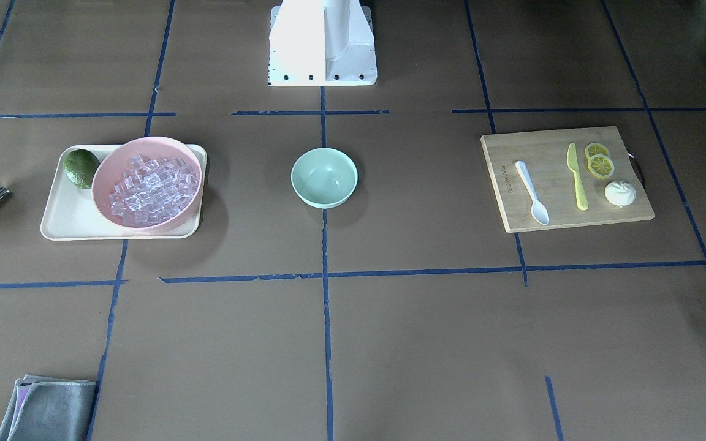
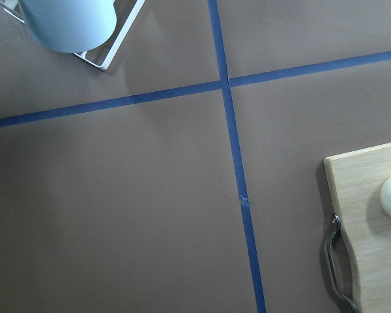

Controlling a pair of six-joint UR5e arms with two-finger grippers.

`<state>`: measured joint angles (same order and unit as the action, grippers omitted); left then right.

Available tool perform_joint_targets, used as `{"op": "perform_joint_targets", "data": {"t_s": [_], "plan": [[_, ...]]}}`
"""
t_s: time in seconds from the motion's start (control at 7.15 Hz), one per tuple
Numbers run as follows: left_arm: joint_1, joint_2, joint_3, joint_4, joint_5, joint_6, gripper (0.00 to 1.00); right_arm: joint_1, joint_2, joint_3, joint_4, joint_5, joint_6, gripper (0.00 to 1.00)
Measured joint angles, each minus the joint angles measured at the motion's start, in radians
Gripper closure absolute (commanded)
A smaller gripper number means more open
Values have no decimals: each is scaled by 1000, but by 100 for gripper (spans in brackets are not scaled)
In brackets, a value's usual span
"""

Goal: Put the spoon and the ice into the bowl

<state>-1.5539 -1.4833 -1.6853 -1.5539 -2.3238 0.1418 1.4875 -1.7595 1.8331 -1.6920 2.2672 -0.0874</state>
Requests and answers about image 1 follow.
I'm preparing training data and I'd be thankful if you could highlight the lemon slice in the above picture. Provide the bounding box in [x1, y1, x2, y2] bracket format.
[585, 142, 610, 160]
[586, 154, 615, 179]

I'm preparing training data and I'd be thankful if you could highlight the pink bowl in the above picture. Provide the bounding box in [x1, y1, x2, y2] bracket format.
[91, 136, 205, 236]

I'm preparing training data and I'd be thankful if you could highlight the pile of clear ice cubes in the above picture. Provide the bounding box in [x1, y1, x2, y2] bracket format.
[108, 154, 200, 228]

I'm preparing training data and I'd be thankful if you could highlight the bamboo cutting board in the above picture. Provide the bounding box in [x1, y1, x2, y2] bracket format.
[480, 126, 655, 233]

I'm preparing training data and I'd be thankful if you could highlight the white plastic spoon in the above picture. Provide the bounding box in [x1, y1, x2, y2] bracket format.
[515, 161, 551, 225]

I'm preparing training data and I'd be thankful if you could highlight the mint green bowl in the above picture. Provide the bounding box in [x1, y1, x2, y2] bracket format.
[290, 148, 359, 209]

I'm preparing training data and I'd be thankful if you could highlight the lemon slice lower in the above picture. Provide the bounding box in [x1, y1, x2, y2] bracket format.
[586, 154, 615, 179]

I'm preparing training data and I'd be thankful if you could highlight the green lime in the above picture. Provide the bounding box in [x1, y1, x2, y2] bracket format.
[62, 149, 101, 189]

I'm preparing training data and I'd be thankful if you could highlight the yellow plastic knife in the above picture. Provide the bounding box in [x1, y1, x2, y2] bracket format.
[566, 142, 589, 211]

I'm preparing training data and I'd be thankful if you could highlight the white garlic bulb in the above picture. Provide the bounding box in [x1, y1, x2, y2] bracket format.
[604, 179, 637, 208]

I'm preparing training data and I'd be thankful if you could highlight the cream rectangular tray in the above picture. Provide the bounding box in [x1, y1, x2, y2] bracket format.
[41, 143, 202, 241]

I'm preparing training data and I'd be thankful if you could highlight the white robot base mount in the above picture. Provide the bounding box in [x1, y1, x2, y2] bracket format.
[267, 1, 378, 87]

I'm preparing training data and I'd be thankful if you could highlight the folded grey cloth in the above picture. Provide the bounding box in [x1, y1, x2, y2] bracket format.
[0, 374, 96, 440]

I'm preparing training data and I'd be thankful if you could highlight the lemon slice upper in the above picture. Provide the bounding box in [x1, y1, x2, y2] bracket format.
[585, 142, 610, 160]

